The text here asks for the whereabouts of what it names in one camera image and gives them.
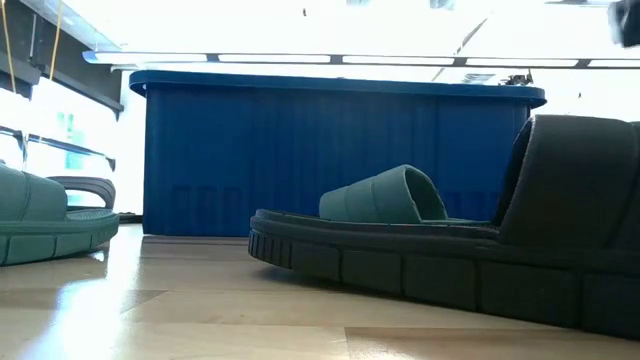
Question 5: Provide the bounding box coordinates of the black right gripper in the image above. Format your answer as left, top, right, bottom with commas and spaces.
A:
608, 0, 640, 49

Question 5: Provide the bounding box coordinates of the green rubber slide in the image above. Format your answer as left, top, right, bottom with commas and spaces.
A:
0, 162, 120, 267
318, 164, 481, 225

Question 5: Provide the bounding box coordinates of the blue plastic bin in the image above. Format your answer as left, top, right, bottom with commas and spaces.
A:
128, 69, 547, 237

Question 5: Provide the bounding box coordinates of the small dark ceiling fixture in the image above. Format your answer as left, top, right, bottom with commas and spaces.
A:
499, 71, 534, 87

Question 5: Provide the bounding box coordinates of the long ceiling light strip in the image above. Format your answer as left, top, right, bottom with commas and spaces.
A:
82, 49, 640, 70

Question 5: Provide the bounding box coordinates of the dark overhead steel beam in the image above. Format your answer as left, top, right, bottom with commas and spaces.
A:
0, 0, 125, 121

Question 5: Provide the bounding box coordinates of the dark metal railing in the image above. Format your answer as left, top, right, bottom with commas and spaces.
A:
0, 124, 117, 172

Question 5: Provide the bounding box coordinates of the yellow hanging cable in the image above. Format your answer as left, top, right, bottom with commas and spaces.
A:
48, 0, 65, 81
0, 0, 17, 95

